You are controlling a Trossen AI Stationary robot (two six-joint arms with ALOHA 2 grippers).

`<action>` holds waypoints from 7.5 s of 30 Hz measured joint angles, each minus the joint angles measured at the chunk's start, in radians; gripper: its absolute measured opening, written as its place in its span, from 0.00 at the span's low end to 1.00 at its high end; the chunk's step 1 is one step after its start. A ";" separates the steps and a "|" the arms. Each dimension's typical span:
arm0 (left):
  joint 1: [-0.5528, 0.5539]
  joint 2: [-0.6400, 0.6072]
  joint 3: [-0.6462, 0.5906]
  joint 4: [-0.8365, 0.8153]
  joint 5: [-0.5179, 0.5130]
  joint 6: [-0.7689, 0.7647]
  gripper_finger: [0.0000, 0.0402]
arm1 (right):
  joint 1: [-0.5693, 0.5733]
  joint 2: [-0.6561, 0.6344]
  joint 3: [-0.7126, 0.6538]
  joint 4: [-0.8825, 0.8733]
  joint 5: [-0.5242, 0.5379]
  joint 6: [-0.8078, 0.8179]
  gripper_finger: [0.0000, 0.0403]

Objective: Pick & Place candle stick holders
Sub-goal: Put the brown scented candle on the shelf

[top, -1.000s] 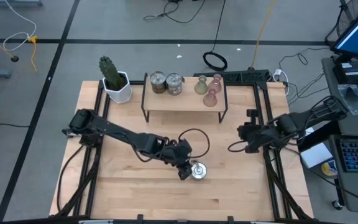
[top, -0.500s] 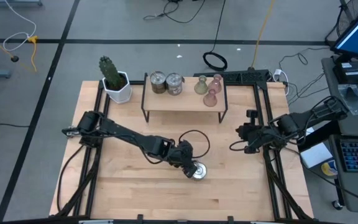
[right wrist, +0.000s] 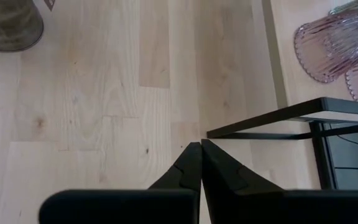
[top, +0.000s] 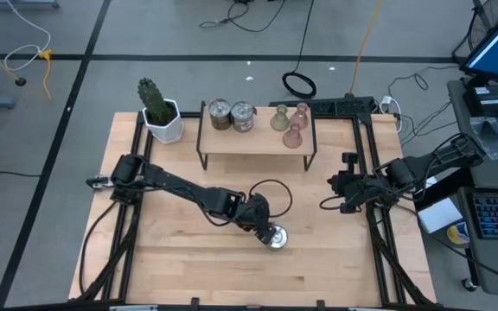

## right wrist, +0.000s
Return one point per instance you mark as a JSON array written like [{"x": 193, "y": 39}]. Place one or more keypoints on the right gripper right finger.
[{"x": 244, "y": 205}]

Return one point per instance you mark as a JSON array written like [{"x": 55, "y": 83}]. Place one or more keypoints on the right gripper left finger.
[{"x": 120, "y": 208}]

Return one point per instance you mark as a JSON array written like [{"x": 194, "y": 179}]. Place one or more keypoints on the green ribbed glass candlestick holder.
[{"x": 356, "y": 5}]

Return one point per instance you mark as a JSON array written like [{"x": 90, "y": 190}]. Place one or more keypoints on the wooden shelf black metal frame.
[{"x": 306, "y": 93}]

